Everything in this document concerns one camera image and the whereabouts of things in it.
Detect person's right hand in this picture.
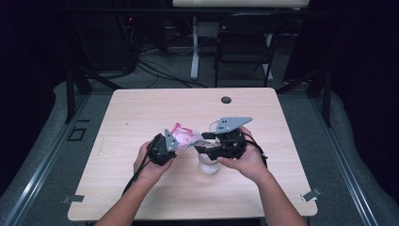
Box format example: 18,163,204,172
217,126,268,184

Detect black folding chair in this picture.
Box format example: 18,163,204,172
214,12,285,89

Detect glass jar with white powder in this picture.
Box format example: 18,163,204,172
197,147,221,175

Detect aluminium floor rail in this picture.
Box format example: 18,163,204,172
3,93,90,226
309,93,379,226

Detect dark computer tower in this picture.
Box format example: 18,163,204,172
70,12,139,72

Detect pink and white plastic packet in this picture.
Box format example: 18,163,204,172
169,122,205,149

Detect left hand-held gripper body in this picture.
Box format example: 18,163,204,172
147,128,180,167

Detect person's left hand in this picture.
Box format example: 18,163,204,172
133,140,175,185

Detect white desk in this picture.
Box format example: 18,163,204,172
171,0,311,81

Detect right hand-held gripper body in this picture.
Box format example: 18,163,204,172
214,116,254,161

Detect black floor cables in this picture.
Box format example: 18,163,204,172
135,59,210,89

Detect grey tape strip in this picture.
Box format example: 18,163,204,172
62,194,86,204
300,187,323,202

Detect black metal stand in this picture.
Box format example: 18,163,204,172
64,67,123,124
276,67,333,128

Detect right hand-held gripper cable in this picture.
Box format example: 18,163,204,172
246,133,269,168

